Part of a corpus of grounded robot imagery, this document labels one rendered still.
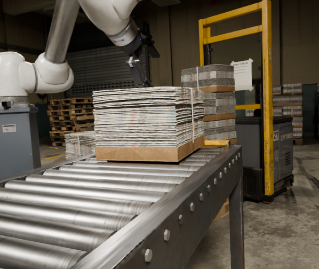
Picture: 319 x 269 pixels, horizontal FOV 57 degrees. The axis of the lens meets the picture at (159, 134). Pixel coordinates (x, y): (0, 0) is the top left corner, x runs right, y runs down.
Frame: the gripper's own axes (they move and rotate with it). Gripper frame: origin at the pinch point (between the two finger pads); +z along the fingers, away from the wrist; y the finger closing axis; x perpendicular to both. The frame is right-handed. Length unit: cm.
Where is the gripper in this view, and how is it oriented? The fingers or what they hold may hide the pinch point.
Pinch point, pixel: (152, 71)
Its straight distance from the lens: 109.2
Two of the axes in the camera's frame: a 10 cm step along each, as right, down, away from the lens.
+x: 9.1, -0.1, -4.1
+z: 3.8, 3.5, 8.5
